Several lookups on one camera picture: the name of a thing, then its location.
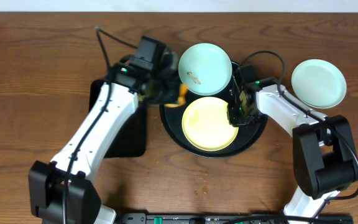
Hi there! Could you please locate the light blue plate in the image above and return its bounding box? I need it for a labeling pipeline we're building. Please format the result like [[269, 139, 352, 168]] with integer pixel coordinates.
[[291, 59, 347, 109], [178, 43, 232, 96]]

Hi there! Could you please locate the yellow plate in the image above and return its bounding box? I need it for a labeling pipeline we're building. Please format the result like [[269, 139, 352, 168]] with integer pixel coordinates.
[[181, 96, 239, 152]]

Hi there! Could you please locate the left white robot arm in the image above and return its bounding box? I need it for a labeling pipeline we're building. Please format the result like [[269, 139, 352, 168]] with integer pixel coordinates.
[[28, 58, 180, 223]]

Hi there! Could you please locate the black rectangular tray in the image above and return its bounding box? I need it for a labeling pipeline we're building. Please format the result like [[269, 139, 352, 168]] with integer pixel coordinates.
[[81, 83, 147, 159]]

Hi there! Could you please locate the black round tray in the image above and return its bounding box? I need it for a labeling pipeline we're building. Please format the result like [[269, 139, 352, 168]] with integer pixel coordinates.
[[159, 77, 268, 158]]

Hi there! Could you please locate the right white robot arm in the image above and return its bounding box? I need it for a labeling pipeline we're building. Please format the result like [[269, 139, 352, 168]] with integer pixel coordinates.
[[228, 78, 358, 219]]

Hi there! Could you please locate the black cable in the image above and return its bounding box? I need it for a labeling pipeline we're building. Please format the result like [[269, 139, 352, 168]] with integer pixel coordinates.
[[62, 26, 139, 224], [239, 50, 358, 202]]

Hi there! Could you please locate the right black cable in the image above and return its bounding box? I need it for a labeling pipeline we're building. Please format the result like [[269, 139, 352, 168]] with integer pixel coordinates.
[[239, 50, 358, 202]]

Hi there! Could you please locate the yellow sponge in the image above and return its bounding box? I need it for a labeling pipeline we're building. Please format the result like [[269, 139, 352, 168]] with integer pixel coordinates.
[[164, 84, 188, 108]]

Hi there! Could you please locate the left black cable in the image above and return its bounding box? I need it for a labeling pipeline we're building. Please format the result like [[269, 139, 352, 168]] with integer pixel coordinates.
[[62, 26, 139, 224]]

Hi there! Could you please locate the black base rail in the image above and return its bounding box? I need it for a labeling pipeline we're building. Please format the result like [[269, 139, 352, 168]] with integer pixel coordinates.
[[114, 213, 354, 224]]

